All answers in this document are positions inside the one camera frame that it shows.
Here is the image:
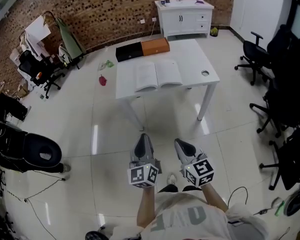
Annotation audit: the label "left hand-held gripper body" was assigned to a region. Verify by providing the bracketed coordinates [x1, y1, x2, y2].
[126, 143, 163, 190]

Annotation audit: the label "orange wooden box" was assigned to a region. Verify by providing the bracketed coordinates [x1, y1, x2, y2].
[140, 37, 171, 57]

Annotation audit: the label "white wall cable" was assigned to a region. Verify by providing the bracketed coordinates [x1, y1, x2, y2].
[147, 20, 156, 40]

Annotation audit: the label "cardboard box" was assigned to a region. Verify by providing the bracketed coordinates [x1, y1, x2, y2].
[15, 83, 30, 99]

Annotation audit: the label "person's right forearm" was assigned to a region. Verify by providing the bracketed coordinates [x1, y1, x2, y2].
[200, 182, 229, 213]

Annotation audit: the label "black floor cable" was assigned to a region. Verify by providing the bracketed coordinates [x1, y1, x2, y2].
[23, 176, 67, 202]

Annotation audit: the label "white book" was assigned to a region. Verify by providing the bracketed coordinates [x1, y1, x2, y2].
[133, 59, 184, 94]

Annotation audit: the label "black office chair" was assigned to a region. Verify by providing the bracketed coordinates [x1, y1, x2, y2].
[234, 30, 275, 86]
[18, 49, 66, 100]
[249, 23, 300, 139]
[259, 127, 300, 191]

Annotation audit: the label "green plastic bag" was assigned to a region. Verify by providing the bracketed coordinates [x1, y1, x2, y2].
[97, 59, 115, 72]

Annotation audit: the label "white board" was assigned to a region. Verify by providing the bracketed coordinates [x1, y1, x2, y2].
[24, 15, 52, 45]

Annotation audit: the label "white table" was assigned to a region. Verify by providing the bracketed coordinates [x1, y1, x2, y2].
[114, 38, 221, 132]

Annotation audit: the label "person's beige shirt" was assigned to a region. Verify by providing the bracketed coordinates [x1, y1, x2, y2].
[99, 190, 269, 240]

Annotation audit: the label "person's left forearm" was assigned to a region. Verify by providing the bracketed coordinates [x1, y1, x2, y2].
[135, 184, 158, 229]

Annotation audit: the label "black looped cable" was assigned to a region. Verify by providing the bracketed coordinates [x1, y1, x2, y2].
[227, 186, 249, 207]

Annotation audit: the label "person's white shoe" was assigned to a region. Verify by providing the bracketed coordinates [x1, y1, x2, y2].
[166, 172, 178, 186]

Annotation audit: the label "green garment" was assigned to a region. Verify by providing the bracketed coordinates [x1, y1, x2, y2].
[55, 16, 88, 60]

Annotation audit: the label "black rectangular box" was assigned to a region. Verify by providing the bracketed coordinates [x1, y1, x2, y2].
[115, 42, 144, 63]

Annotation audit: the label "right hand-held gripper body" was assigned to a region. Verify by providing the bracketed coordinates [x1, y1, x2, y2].
[175, 141, 215, 188]

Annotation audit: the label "white cabinet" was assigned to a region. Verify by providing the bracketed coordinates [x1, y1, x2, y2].
[154, 0, 215, 41]

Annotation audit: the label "person's black shorts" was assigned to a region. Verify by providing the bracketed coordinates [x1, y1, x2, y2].
[157, 184, 204, 194]

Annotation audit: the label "green tool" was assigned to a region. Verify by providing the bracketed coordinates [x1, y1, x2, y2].
[274, 199, 286, 217]

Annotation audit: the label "black power adapter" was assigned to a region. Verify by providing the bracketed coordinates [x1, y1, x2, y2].
[252, 207, 274, 216]

